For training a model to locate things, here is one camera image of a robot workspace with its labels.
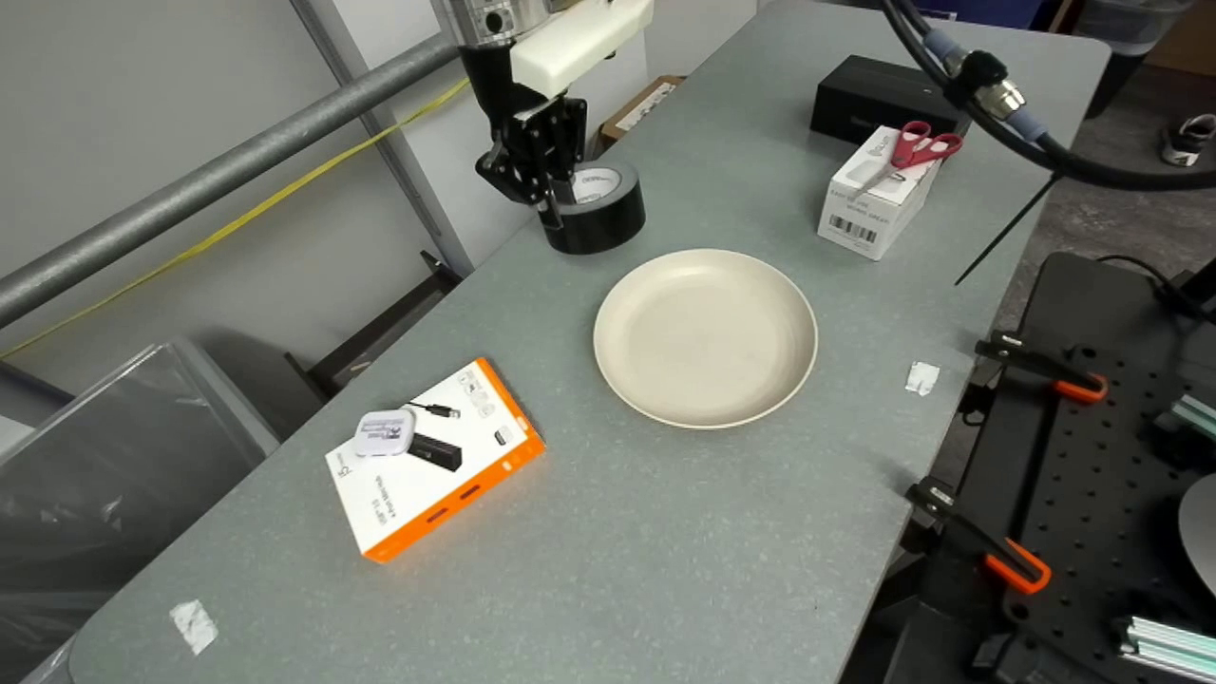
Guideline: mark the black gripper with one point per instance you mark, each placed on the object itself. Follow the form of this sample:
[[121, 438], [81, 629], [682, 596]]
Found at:
[[532, 136]]

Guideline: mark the black masking tape roll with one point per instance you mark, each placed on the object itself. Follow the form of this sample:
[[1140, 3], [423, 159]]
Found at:
[[608, 215]]

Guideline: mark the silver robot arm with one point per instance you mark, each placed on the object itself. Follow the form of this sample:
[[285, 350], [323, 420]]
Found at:
[[484, 16]]

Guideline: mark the cream round plate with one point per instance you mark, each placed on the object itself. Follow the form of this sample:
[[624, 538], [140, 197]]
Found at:
[[706, 341]]

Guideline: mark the white tape piece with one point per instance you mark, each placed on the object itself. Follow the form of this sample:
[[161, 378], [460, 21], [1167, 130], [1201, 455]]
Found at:
[[924, 378], [195, 625]]

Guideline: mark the orange and white product box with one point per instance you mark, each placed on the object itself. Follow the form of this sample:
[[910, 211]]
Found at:
[[440, 476]]

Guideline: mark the white cardboard product box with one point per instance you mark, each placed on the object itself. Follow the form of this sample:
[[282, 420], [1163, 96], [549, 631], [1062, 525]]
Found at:
[[877, 205]]

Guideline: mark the black rectangular box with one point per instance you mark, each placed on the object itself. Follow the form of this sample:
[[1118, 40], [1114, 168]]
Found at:
[[877, 93]]

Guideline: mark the grey metal pole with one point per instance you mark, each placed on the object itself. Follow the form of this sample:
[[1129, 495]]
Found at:
[[213, 186]]

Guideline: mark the thin black rod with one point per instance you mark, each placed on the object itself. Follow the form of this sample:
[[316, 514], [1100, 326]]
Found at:
[[1009, 229]]

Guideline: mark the black orange bar clamp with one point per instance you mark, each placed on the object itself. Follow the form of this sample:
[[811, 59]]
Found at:
[[1048, 374], [991, 547]]

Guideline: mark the grey plastic covered chair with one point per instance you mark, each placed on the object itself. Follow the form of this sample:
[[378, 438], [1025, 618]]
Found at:
[[114, 495]]

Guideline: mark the black perforated breadboard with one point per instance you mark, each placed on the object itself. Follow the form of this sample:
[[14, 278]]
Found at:
[[1105, 471]]

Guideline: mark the aluminium extrusion profile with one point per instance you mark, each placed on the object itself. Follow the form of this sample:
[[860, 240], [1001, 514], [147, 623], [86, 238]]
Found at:
[[1172, 647]]

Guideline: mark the white wrist camera block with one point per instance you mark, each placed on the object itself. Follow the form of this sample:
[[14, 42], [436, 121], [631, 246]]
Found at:
[[574, 42]]

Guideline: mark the grey upright frame post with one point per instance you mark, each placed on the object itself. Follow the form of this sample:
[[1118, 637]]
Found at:
[[383, 140]]

